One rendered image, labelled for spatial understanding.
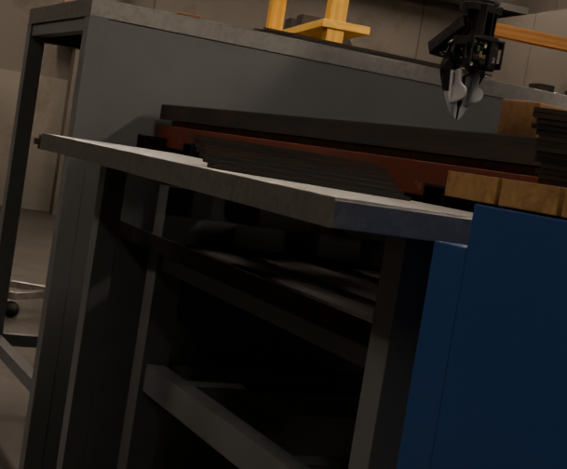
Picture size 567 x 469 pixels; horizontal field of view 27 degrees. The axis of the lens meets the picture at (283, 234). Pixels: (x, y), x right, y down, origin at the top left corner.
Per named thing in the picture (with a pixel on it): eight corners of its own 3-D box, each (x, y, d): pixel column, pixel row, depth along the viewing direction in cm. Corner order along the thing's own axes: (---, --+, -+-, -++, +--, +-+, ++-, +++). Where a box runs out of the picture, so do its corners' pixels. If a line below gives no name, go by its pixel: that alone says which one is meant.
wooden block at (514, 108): (533, 140, 147) (540, 101, 147) (495, 136, 152) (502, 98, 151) (585, 152, 156) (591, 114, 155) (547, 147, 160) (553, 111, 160)
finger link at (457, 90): (455, 117, 213) (465, 67, 212) (438, 115, 218) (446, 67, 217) (469, 120, 214) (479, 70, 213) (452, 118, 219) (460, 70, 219)
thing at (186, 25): (89, 15, 251) (92, -4, 250) (28, 24, 305) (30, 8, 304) (568, 111, 307) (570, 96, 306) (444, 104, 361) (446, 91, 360)
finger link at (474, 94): (469, 120, 214) (479, 70, 213) (452, 118, 219) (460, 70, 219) (483, 123, 215) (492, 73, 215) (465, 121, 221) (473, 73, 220)
